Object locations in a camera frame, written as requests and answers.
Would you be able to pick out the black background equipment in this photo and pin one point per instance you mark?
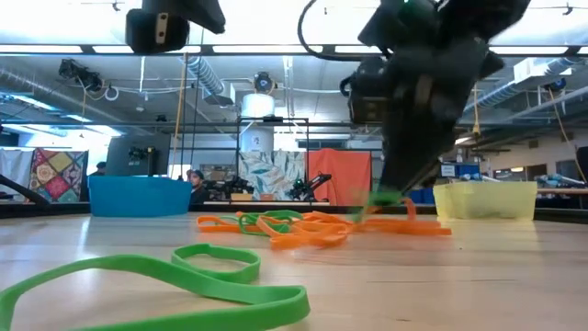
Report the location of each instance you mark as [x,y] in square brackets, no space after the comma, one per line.
[229,186]

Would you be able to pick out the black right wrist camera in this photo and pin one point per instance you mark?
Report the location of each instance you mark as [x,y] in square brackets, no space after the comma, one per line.
[367,101]

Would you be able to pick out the white hanging cloth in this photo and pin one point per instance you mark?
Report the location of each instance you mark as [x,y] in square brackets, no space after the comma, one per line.
[14,165]

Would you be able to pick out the light blue robot arm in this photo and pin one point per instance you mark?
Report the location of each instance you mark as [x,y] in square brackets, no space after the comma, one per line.
[558,178]
[473,176]

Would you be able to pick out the dark monitor panel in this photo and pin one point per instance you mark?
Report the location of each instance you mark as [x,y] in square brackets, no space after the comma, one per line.
[138,158]

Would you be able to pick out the green rubber band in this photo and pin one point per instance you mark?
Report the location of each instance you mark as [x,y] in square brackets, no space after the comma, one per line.
[275,305]
[383,197]
[250,272]
[275,214]

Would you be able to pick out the silver ventilation duct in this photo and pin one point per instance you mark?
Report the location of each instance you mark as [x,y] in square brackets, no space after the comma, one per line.
[204,73]
[505,92]

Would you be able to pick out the yellow translucent plastic basket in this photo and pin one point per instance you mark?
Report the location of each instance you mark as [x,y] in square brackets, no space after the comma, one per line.
[482,200]

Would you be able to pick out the orange-red hanging cloth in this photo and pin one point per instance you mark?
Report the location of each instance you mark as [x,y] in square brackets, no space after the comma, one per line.
[340,177]

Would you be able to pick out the blue plastic basket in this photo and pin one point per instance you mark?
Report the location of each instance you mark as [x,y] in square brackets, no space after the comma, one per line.
[138,197]

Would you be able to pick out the leaf-patterned hanging cloth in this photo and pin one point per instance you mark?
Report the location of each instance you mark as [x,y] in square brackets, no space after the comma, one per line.
[271,174]

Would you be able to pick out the colourful patchwork quilt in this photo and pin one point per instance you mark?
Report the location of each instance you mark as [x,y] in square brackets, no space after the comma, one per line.
[57,174]

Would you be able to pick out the black ceiling light beam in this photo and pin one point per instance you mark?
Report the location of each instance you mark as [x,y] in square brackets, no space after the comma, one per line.
[87,49]

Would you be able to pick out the person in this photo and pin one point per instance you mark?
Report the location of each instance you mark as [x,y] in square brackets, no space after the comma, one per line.
[100,167]
[197,181]

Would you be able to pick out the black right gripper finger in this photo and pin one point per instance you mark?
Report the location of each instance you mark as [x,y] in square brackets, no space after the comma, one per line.
[434,167]
[399,165]

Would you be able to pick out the small black background robot arm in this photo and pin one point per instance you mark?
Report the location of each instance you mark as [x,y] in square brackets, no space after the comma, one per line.
[301,188]

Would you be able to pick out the white ceiling unit box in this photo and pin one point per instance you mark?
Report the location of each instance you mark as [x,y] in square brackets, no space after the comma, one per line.
[533,69]

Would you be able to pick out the shelf with blue bins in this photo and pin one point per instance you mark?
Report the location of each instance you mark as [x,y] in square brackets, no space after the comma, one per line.
[461,170]

